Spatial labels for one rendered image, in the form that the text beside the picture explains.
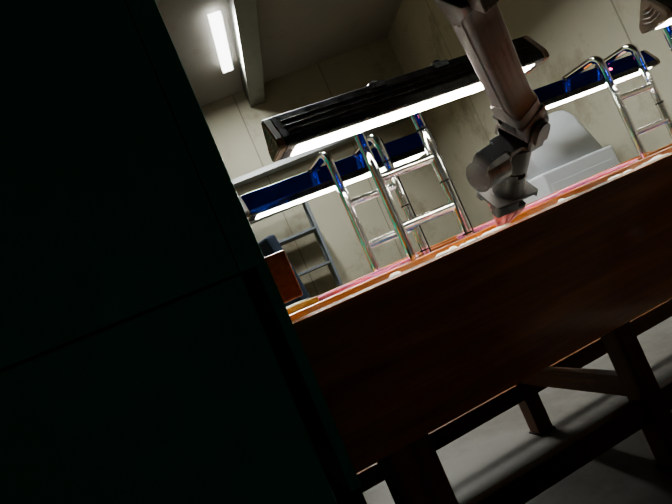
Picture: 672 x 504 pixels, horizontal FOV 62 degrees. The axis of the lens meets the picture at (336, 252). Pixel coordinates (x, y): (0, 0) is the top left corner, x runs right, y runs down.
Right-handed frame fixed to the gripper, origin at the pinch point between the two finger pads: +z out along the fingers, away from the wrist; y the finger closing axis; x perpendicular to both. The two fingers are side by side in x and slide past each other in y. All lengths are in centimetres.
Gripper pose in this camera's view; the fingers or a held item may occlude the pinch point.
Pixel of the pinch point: (500, 225)
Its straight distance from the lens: 119.2
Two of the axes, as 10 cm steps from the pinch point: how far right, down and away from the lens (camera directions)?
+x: 4.8, 6.0, -6.5
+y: -8.8, 3.7, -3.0
